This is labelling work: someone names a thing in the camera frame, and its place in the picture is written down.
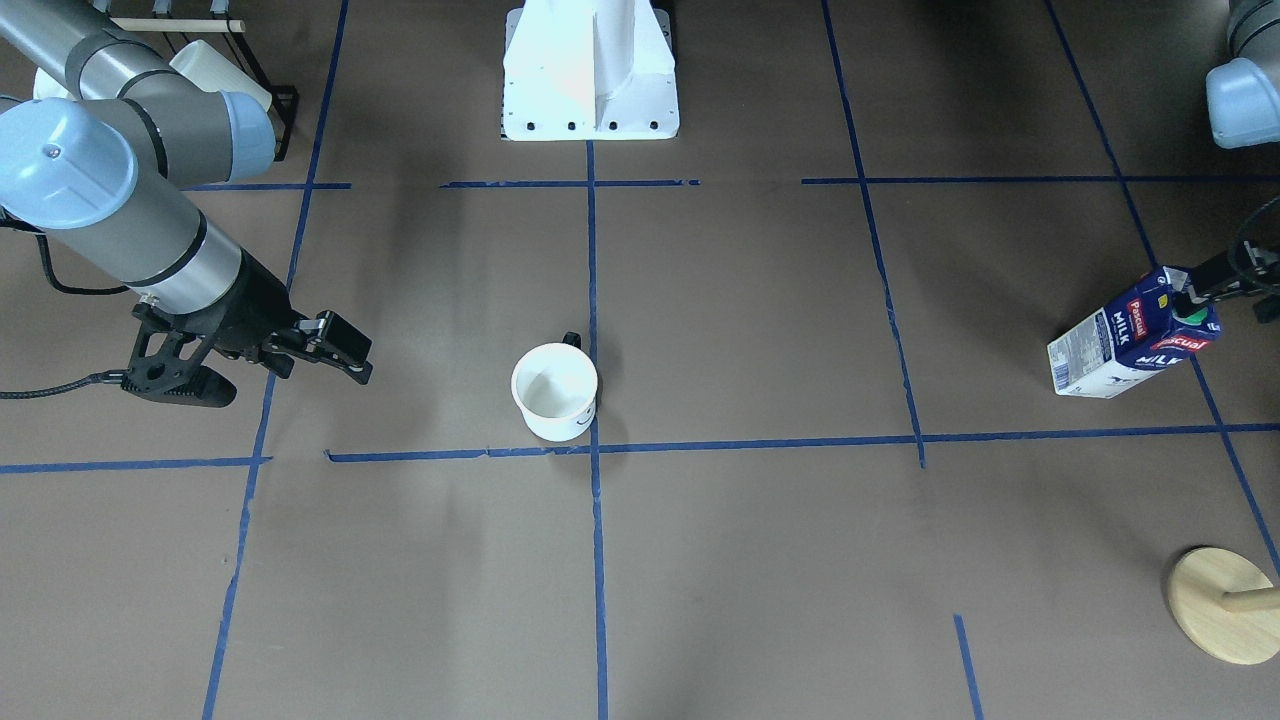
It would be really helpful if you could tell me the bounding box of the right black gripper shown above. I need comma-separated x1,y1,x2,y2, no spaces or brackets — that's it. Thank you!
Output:
195,252,372,386

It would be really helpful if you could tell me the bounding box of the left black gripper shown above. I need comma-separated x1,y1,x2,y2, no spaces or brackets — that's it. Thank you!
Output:
1164,240,1279,313

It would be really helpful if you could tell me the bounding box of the blue Pascual milk carton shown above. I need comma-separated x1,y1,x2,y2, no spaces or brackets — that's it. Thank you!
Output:
1047,266,1222,398

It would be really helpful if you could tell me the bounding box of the white smiley face mug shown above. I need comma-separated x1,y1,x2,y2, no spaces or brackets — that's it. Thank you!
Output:
509,332,599,442

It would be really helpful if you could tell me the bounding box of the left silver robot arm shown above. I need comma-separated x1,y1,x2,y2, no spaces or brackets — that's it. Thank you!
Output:
1172,1,1279,323

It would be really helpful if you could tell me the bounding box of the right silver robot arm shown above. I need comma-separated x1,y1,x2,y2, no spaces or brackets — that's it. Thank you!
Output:
1,1,372,407

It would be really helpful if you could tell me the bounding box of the white HOME mug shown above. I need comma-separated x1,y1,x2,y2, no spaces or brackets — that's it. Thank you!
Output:
170,40,273,111

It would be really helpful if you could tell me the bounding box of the wooden mug tree stand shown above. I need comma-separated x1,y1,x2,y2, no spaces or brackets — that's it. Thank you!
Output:
1165,546,1279,665

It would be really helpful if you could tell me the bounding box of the white ribbed mug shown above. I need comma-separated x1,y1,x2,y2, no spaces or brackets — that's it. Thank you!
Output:
32,68,76,100

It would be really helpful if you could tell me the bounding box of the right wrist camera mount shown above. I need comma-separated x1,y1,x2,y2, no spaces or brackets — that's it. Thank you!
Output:
122,301,237,407

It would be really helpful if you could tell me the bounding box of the black wire mug rack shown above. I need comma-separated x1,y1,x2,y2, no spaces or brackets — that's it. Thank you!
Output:
111,1,300,161

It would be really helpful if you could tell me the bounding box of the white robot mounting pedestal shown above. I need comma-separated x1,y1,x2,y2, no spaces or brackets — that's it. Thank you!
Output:
500,1,681,142

